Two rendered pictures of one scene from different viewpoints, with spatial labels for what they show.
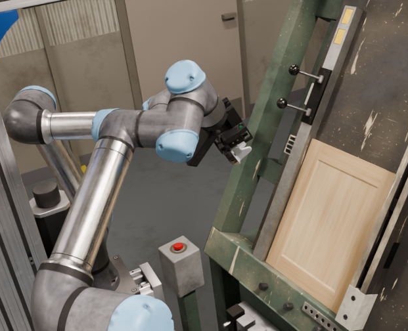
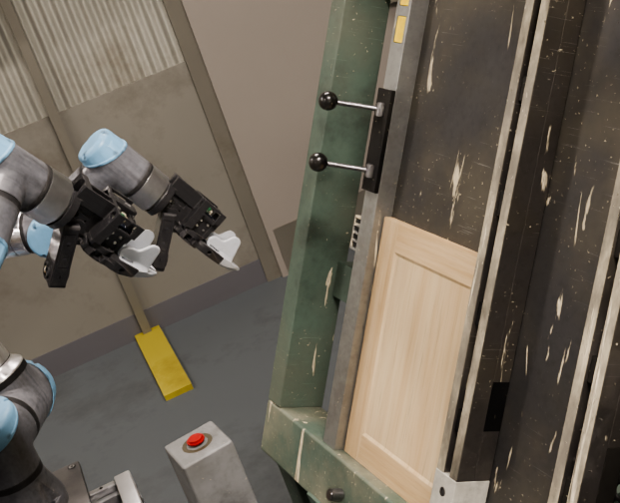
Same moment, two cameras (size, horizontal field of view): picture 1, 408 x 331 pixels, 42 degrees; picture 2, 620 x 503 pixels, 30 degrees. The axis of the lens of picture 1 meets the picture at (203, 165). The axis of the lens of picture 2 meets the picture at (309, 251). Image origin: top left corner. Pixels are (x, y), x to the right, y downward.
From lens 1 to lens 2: 74 cm
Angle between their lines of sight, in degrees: 12
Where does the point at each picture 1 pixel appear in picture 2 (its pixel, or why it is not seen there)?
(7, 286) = not seen: outside the picture
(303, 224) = (385, 374)
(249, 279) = (320, 486)
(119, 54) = (190, 105)
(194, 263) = (226, 466)
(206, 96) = (17, 177)
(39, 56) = (42, 133)
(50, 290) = not seen: outside the picture
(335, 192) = (420, 306)
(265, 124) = (325, 203)
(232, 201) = (291, 350)
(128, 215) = (228, 410)
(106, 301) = not seen: outside the picture
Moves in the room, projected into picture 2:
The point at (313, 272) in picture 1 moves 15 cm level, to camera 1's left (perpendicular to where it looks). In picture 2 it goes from (404, 457) to (327, 474)
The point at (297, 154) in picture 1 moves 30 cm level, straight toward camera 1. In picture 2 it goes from (364, 248) to (329, 328)
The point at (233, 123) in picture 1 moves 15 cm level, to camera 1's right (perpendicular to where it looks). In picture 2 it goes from (100, 211) to (200, 183)
